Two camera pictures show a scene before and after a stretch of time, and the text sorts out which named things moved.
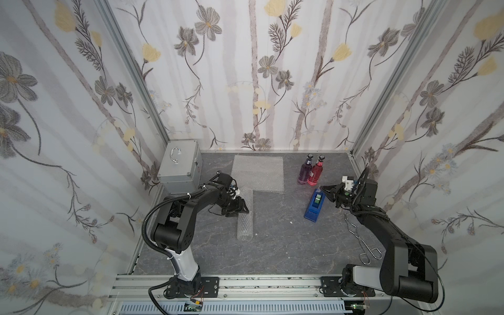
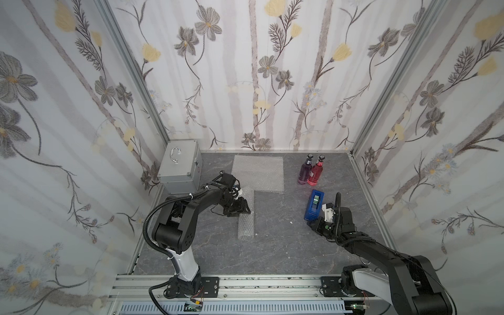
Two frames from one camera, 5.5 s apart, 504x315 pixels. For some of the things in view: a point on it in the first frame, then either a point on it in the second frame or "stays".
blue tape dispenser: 315,205 stays
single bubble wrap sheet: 245,226 stays
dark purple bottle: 305,170 stays
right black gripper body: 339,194 -> 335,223
